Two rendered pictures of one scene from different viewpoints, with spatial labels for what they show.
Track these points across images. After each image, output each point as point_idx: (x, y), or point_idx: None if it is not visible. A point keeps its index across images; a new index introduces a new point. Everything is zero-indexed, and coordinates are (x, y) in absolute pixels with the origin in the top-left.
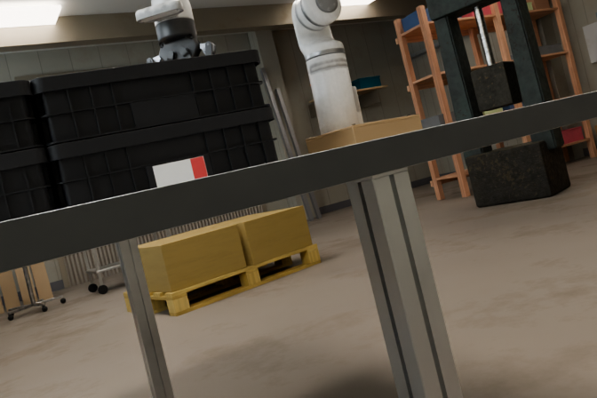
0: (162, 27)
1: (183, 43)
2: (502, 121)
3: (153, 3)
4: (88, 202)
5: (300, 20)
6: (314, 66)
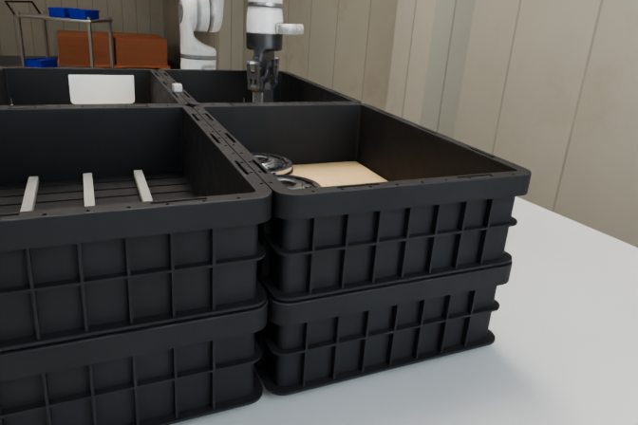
0: (278, 39)
1: (271, 55)
2: None
3: (273, 12)
4: (530, 202)
5: (199, 22)
6: (208, 66)
